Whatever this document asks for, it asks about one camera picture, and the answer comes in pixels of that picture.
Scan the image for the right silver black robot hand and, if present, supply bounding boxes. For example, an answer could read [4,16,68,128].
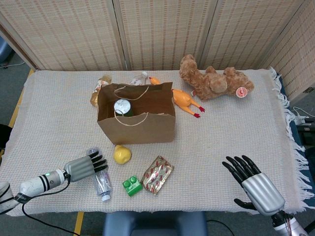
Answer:
[222,154,286,217]

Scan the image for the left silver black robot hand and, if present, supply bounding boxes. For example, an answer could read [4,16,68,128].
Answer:
[63,151,109,183]

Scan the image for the transparent water bottle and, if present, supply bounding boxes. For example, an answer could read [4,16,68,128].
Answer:
[85,147,113,202]

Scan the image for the green toy block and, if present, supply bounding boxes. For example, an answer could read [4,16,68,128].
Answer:
[122,175,143,197]

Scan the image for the green chips can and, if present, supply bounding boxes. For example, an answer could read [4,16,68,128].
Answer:
[113,99,134,117]

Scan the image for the red gold snack packet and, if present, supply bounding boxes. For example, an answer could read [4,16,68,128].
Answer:
[140,155,175,196]

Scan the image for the amber tea bottle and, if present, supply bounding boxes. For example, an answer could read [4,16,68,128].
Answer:
[90,75,113,108]

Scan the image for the brown paper bag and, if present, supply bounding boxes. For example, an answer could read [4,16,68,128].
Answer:
[97,82,176,146]

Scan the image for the clear bottle white cap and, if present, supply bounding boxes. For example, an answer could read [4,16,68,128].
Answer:
[129,71,148,86]

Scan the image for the white woven tablecloth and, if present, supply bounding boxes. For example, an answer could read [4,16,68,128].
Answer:
[0,67,313,217]

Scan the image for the black box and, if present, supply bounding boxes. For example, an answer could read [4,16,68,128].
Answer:
[296,124,315,146]

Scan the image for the white power strip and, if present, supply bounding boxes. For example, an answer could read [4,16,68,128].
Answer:
[294,107,313,125]

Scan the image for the blue chair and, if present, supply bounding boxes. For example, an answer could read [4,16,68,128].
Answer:
[102,210,209,236]

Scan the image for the brown teddy bear plush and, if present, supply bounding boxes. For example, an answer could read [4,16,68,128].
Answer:
[179,54,254,101]

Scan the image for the yellow rubber chicken toy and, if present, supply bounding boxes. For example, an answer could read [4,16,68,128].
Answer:
[148,76,206,119]

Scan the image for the beige folding screen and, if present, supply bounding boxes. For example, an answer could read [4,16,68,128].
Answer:
[0,0,315,99]

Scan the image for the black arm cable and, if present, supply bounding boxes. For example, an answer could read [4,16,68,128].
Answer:
[22,174,74,236]

